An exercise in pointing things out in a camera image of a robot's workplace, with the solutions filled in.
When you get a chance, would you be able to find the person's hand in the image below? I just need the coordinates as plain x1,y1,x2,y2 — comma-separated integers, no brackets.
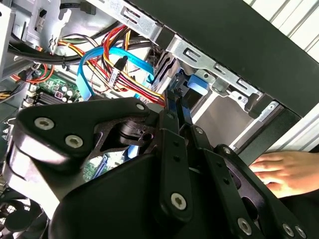
249,151,319,199

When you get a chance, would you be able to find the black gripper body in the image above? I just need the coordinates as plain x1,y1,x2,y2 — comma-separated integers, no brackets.
48,148,235,239

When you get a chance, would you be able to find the hard disk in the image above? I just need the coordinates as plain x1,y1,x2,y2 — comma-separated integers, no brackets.
149,49,260,150

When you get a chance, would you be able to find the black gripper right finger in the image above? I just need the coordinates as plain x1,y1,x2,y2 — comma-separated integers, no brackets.
174,91,310,239

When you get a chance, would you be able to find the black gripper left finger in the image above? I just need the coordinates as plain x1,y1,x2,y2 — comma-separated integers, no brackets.
11,89,194,223

